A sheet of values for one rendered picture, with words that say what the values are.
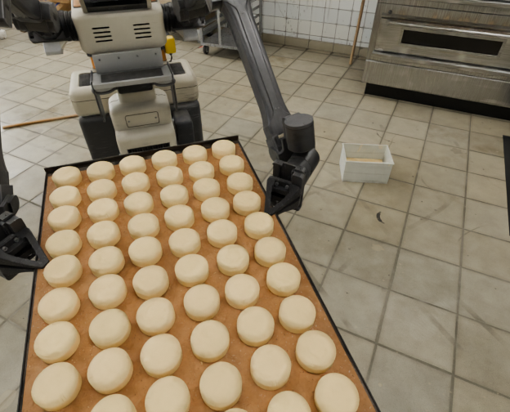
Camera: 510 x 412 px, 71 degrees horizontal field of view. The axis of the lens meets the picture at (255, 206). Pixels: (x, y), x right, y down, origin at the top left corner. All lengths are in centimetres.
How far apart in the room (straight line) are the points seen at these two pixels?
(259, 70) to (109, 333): 58
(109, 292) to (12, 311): 147
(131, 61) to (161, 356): 105
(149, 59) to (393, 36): 240
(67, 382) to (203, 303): 18
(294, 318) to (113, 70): 108
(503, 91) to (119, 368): 337
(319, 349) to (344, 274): 139
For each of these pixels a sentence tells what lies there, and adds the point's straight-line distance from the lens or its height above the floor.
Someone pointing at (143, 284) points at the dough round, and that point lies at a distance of 55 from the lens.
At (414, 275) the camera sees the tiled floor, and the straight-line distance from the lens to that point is 198.
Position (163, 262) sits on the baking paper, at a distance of 59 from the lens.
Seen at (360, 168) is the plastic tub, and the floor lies 11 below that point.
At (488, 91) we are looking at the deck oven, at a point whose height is 22.
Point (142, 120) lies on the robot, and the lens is 147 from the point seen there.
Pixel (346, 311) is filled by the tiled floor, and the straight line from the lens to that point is 174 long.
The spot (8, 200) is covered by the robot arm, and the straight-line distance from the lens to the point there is 81.
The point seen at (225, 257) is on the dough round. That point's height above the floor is 101.
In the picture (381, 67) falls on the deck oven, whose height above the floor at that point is 27.
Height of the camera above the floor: 143
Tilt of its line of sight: 42 degrees down
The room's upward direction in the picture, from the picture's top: straight up
